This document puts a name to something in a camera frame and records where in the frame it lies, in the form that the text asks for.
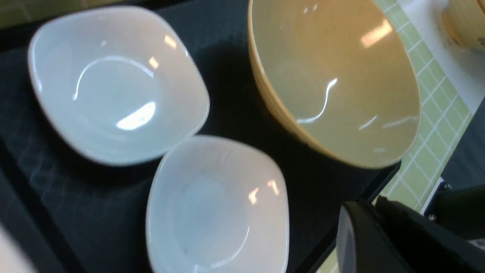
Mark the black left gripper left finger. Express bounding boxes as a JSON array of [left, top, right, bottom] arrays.
[[336, 201, 413, 273]]

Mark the white square dish front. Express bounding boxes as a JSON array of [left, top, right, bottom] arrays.
[[145, 135, 289, 273]]

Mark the black plastic serving tray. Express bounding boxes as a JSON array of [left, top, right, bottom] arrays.
[[0, 0, 402, 273]]

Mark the white square dish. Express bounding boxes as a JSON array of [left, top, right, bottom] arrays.
[[28, 6, 210, 166], [145, 135, 289, 273]]

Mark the tan noodle bowl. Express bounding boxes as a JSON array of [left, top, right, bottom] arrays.
[[247, 0, 421, 169]]

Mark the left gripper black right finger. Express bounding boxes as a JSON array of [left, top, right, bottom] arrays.
[[375, 196, 485, 273]]

